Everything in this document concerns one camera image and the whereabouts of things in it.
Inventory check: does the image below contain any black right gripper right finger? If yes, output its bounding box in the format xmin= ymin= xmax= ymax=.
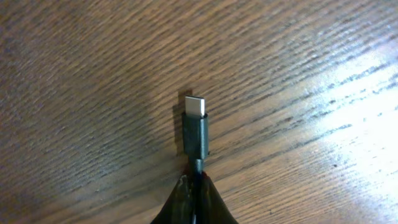
xmin=195 ymin=172 xmax=238 ymax=224

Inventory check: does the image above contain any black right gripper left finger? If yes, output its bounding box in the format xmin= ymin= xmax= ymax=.
xmin=151 ymin=175 xmax=193 ymax=224

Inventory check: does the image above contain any black USB charging cable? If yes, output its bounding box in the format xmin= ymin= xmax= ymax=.
xmin=182 ymin=95 xmax=210 ymax=175

